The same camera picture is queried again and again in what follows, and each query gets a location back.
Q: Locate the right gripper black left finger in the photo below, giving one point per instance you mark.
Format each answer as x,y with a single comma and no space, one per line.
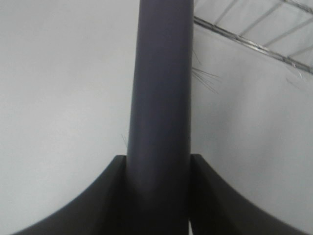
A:
91,212

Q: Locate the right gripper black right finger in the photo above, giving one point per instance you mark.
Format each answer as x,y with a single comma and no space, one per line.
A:
215,208

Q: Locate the purple hand brush black bristles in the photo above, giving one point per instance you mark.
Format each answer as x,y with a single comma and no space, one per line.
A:
161,179

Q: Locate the chrome wire dish rack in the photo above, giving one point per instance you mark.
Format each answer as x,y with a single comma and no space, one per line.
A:
280,29

